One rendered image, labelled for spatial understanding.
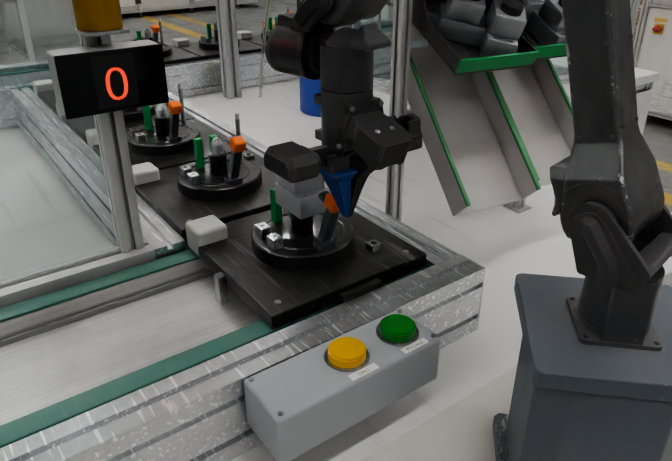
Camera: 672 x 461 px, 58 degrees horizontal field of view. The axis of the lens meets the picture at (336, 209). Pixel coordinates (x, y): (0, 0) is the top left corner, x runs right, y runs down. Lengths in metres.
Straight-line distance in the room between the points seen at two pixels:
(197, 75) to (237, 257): 1.24
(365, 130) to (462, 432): 0.35
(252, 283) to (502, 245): 0.50
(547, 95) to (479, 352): 0.48
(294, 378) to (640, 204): 0.35
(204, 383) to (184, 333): 0.15
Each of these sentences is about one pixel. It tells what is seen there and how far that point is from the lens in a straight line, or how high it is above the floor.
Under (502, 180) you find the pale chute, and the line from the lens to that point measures 0.94.
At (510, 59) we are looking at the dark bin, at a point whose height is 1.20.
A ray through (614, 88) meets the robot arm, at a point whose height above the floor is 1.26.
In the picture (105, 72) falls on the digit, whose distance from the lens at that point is 0.74.
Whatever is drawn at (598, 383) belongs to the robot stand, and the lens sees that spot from 0.52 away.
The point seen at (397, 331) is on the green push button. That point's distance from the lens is 0.67.
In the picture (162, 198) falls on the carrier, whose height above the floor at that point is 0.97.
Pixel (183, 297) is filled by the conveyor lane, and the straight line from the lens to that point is 0.84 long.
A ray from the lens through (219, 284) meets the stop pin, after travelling 0.78.
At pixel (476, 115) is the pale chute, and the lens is 0.98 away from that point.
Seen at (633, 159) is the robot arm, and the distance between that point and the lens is 0.51.
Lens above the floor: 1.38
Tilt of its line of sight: 26 degrees down
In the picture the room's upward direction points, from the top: straight up
